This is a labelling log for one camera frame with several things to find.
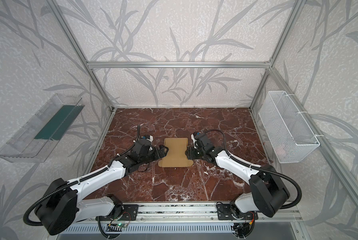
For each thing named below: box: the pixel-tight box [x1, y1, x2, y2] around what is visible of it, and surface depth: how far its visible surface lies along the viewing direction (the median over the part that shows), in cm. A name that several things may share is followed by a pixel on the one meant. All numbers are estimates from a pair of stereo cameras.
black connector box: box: [233, 222, 250, 238], surface depth 72 cm
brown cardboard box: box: [158, 138, 194, 168], surface depth 89 cm
